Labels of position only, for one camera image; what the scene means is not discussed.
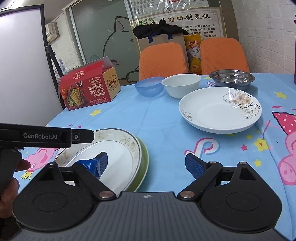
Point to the right orange chair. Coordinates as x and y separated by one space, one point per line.
222 53

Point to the red cracker box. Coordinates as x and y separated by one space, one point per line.
91 84

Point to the blue cartoon tablecloth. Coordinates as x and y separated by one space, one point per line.
154 214

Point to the stainless steel bowl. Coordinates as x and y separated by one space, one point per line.
232 78

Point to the person's left hand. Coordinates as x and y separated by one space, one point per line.
7 198

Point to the left orange chair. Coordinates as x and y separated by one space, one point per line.
162 60

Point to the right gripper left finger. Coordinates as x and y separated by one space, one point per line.
86 175

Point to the white ceramic bowl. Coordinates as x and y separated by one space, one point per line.
178 86

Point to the orange chair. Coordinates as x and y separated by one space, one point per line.
222 53
162 60

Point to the white plate gold speckled rim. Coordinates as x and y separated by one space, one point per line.
124 157

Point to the black cloth on bag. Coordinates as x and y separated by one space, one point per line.
162 28

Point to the green round plate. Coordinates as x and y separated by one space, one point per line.
144 165

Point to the white plate floral pattern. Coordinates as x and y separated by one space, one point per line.
220 110

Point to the white board black frame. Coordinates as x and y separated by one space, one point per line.
29 91

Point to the yellow snack bag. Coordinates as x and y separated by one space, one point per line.
192 43

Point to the wall poster chinese text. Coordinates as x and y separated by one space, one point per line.
208 22

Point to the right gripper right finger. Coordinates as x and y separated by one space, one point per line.
207 176

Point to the brown paper bag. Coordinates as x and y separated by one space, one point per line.
162 39

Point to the blue translucent plastic bowl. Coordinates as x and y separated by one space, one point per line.
150 87

